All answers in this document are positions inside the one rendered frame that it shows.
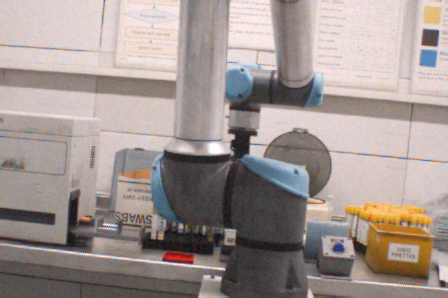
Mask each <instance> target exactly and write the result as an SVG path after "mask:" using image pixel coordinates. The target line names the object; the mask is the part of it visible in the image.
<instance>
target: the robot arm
mask: <svg viewBox="0 0 448 298"><path fill-rule="evenodd" d="M230 5H231V0H179V34H178V51H177V67H176V83H175V102H174V136H173V138H172V139H171V140H170V141H169V142H168V143H167V144H166V145H165V146H164V151H163V154H162V155H159V156H157V157H156V159H155V160H154V162H153V164H152V173H151V194H152V202H153V205H154V207H155V209H156V211H157V213H158V214H159V215H160V217H161V218H163V219H165V220H167V221H171V222H179V223H181V224H182V225H187V224H192V225H198V226H211V227H217V228H223V229H234V230H236V237H235V245H234V248H233V252H232V254H231V256H230V257H229V261H228V263H227V264H226V268H225V270H224V272H223V274H222V278H221V287H220V290H221V291H222V293H223V294H224V295H227V296H229V297H230V298H308V289H309V287H308V279H307V275H306V272H305V271H306V268H305V265H304V262H303V243H304V228H305V220H306V213H307V204H308V198H309V195H308V189H309V174H308V173H307V171H306V170H305V169H303V168H302V167H300V166H295V165H292V164H289V163H286V162H280V161H276V160H273V159H266V158H261V157H258V156H254V155H249V154H250V141H249V137H250V136H258V132H257V131H256V129H260V126H259V122H260V114H261V113H260V111H261V104H273V105H285V106H296V107H301V108H305V107H308V108H317V107H319V106H320V105H321V102H322V98H323V91H324V80H323V74H320V73H316V72H313V28H312V0H269V5H270V13H271V21H272V29H273V38H274V45H275V62H276V70H267V69H264V68H263V67H262V66H261V65H258V64H247V63H237V64H234V65H233V66H232V67H228V68H227V57H228V43H229V18H230ZM225 98H226V99H227V100H229V101H230V103H229V113H230V114H226V118H230V119H229V120H228V124H227V126H228V127H230V129H228V130H227V134H231V135H234V140H230V148H229V147H228V146H227V144H225V143H224V142H223V122H224V109H225Z"/></svg>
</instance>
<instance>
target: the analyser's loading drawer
mask: <svg viewBox="0 0 448 298"><path fill-rule="evenodd" d="M145 229H146V225H145V224H144V225H142V226H141V228H140V229H139V232H133V231H125V230H123V217H122V218H121V219H120V220H119V221H117V224H104V216H102V217H99V218H98V219H97V227H86V226H79V225H71V224H69V234H72V235H79V236H87V237H94V238H110V239H117V240H125V241H132V242H138V246H141V245H142V243H144V241H145Z"/></svg>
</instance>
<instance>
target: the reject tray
mask: <svg viewBox="0 0 448 298"><path fill-rule="evenodd" d="M194 258H195V254H182V253H175V252H167V251H166V252H165V254H164V256H163V257H162V261H168V262H175V263H183V264H191V265H193V261H194Z"/></svg>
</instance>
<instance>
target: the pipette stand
mask: <svg viewBox="0 0 448 298"><path fill-rule="evenodd" d="M348 233H349V224H348V223H347V222H334V221H329V222H327V220H320V219H316V220H313V219H307V227H306V234H305V242H304V251H303V262H304V263H316V261H317V253H318V251H319V247H320V240H321V237H322V236H338V237H346V238H348Z"/></svg>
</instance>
